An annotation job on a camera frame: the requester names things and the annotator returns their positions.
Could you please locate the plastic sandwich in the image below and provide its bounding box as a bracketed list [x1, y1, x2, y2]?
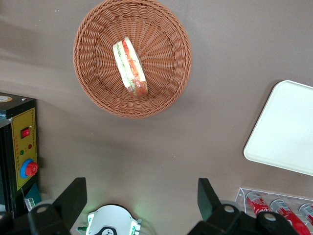
[112, 37, 149, 98]

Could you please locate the clear acrylic bottle rack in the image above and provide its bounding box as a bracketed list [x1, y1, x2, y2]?
[234, 187, 313, 235]

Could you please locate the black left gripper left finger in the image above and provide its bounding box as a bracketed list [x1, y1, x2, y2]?
[0, 177, 88, 235]

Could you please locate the teal flat panel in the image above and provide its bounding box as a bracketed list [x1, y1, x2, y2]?
[23, 183, 42, 211]

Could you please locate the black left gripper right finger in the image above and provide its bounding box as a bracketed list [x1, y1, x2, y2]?
[187, 178, 300, 235]

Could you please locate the large round brown wicker basket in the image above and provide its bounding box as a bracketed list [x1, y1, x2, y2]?
[72, 0, 193, 119]

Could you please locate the black control box yellow panel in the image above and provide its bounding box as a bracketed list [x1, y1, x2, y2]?
[0, 92, 40, 218]

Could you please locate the cream rectangular plastic tray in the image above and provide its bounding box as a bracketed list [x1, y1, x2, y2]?
[243, 80, 313, 177]

